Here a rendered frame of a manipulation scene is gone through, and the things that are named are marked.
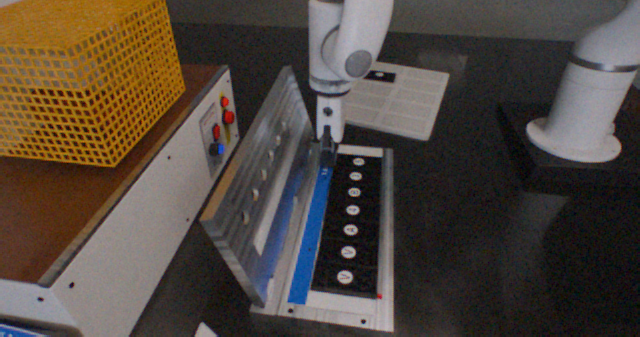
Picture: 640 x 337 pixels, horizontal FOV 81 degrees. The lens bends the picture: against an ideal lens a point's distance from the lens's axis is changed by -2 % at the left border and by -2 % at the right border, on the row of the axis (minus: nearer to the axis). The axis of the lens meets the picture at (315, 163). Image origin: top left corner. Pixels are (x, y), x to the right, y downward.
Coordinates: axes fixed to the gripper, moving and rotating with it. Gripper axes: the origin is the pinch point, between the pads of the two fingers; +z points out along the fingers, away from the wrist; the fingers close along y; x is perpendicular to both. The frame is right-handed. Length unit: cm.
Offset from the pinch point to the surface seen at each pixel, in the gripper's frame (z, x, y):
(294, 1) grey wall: 24, 51, 208
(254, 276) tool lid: -4.9, 5.5, -37.1
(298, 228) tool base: 1.9, 2.7, -21.5
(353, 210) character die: 0.9, -6.6, -16.5
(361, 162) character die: 0.9, -7.1, -1.9
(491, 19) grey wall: 30, -84, 210
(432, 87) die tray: 3.2, -26.0, 41.5
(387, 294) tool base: 1.9, -13.1, -32.5
